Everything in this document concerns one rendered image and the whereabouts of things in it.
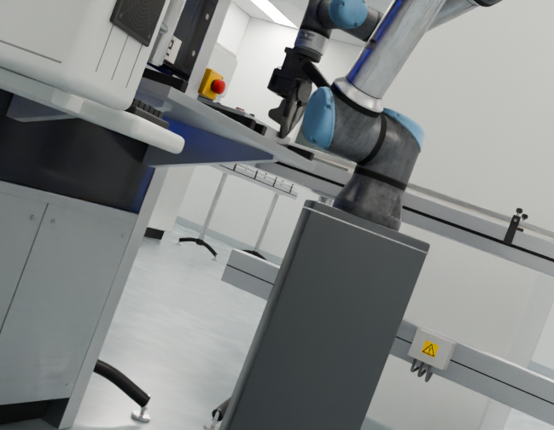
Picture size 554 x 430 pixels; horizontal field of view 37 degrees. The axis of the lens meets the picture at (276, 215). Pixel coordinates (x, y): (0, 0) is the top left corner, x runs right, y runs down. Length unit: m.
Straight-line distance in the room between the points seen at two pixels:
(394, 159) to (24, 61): 0.93
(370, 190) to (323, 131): 0.17
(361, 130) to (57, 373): 1.01
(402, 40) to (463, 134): 1.74
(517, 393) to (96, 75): 1.89
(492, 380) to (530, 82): 1.24
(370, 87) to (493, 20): 1.84
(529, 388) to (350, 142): 1.20
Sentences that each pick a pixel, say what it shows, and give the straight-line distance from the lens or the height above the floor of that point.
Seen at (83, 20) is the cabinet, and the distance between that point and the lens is 1.00.
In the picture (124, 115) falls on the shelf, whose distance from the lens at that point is 1.19.
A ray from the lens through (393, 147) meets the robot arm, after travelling 1.73.
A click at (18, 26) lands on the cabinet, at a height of 0.85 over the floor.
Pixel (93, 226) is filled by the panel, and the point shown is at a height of 0.55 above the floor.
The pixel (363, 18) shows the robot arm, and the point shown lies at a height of 1.21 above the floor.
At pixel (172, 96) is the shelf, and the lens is 1.44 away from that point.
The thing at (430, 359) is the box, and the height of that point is 0.47.
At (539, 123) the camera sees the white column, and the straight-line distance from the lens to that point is 3.32.
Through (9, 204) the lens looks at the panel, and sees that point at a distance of 1.83.
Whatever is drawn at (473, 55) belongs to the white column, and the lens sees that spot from 3.43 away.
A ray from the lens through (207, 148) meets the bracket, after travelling 2.05.
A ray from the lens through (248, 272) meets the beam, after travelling 2.90.
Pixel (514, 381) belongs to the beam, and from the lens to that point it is 2.65.
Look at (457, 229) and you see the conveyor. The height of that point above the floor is 0.88.
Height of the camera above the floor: 0.76
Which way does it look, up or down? 1 degrees down
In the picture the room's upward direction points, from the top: 21 degrees clockwise
